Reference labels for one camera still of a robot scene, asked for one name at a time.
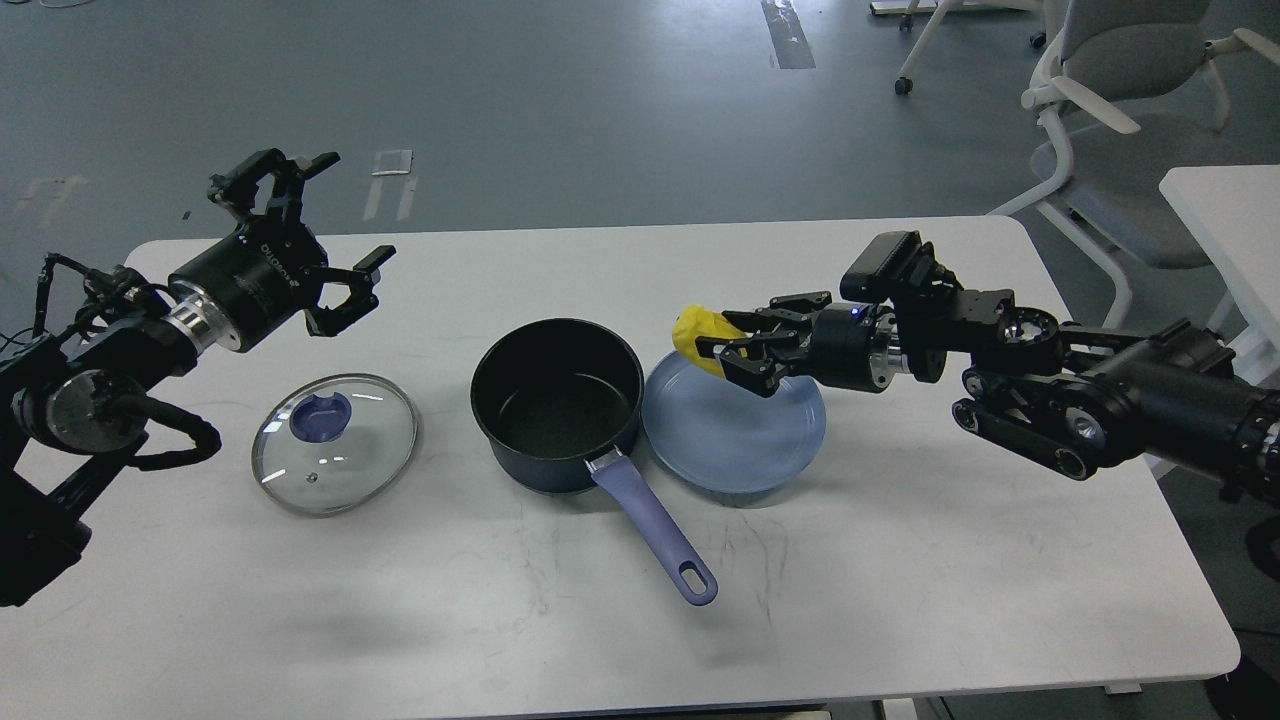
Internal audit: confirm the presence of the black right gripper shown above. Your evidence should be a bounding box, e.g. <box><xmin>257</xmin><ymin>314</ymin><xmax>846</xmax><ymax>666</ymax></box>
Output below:
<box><xmin>695</xmin><ymin>291</ymin><xmax>895</xmax><ymax>398</ymax></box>

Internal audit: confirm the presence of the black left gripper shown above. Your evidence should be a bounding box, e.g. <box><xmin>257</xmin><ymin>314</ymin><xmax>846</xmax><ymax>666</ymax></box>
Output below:
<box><xmin>166</xmin><ymin>149</ymin><xmax>397</xmax><ymax>354</ymax></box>

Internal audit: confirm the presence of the yellow potato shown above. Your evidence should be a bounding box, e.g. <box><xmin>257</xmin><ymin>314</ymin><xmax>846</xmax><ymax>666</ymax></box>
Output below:
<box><xmin>671</xmin><ymin>304</ymin><xmax>748</xmax><ymax>379</ymax></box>

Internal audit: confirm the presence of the glass pot lid purple knob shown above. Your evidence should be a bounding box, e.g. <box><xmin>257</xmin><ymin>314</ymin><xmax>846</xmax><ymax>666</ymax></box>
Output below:
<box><xmin>251</xmin><ymin>373</ymin><xmax>421</xmax><ymax>518</ymax></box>

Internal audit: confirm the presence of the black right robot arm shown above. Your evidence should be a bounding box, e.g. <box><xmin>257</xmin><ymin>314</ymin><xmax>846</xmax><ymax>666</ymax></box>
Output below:
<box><xmin>673</xmin><ymin>231</ymin><xmax>1277</xmax><ymax>503</ymax></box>

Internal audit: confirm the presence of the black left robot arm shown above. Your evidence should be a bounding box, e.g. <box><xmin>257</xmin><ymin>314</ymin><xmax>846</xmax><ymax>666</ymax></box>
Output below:
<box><xmin>1</xmin><ymin>149</ymin><xmax>396</xmax><ymax>607</ymax></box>

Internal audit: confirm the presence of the blue plate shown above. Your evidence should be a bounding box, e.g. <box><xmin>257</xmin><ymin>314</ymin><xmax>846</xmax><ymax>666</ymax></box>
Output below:
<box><xmin>643</xmin><ymin>352</ymin><xmax>827</xmax><ymax>497</ymax></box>

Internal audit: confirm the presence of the white rolling chair base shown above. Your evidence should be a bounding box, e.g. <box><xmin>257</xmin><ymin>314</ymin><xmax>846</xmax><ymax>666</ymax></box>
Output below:
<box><xmin>870</xmin><ymin>0</ymin><xmax>1061</xmax><ymax>97</ymax></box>

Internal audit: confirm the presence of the grey office chair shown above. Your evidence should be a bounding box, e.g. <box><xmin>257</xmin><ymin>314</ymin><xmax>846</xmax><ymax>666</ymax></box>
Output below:
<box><xmin>996</xmin><ymin>1</ymin><xmax>1277</xmax><ymax>328</ymax></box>

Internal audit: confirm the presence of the white side table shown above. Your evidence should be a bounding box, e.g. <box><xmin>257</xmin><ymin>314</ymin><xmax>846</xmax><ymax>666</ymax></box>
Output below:
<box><xmin>1158</xmin><ymin>164</ymin><xmax>1279</xmax><ymax>388</ymax></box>

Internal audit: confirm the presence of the dark blue saucepan purple handle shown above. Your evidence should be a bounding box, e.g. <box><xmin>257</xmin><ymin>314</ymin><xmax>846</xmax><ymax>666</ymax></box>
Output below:
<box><xmin>470</xmin><ymin>318</ymin><xmax>718</xmax><ymax>606</ymax></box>

